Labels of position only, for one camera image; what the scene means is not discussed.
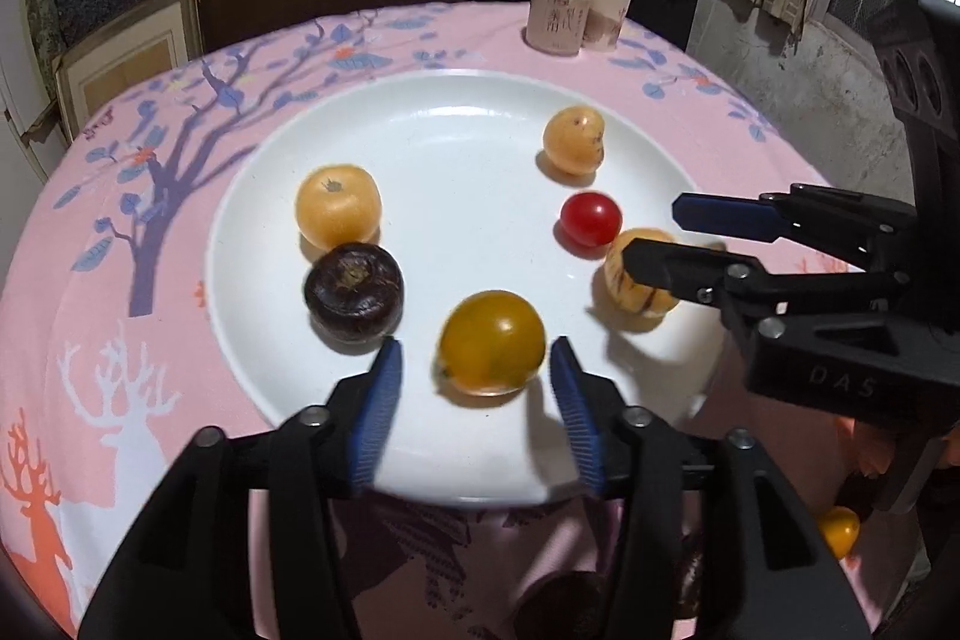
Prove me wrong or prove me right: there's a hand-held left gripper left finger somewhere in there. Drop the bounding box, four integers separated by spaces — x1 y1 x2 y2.
79 338 404 640

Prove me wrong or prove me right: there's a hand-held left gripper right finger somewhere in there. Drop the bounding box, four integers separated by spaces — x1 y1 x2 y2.
550 336 871 640

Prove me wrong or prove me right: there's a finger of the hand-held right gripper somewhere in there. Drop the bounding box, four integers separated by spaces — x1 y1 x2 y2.
621 237 947 425
671 182 920 272

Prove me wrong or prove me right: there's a dark purple round fruit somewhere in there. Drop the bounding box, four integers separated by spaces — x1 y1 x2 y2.
671 531 706 620
304 241 406 342
514 569 623 640

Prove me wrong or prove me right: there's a white plate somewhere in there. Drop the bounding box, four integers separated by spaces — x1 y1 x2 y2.
204 68 725 510

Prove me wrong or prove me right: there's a person's right hand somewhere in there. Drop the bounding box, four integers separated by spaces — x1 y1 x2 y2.
838 416 899 479

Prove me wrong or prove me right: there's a red cherry tomato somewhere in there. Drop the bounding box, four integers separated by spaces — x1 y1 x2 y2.
561 192 623 249

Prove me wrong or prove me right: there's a pale orange oval fruit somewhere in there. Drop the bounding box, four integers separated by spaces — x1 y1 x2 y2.
543 106 605 176

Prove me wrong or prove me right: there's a pale orange tomato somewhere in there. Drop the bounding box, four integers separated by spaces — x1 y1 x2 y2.
294 164 383 250

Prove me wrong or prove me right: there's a pink lidded jar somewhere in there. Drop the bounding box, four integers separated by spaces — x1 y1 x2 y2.
525 0 590 56

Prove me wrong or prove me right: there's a pink deer print tablecloth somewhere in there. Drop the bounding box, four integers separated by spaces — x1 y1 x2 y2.
0 0 931 640

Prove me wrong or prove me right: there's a small yellow tomato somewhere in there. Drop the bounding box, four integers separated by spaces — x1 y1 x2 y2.
817 506 861 558

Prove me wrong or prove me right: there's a framed picture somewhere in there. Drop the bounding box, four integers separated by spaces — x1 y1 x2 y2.
51 0 205 140

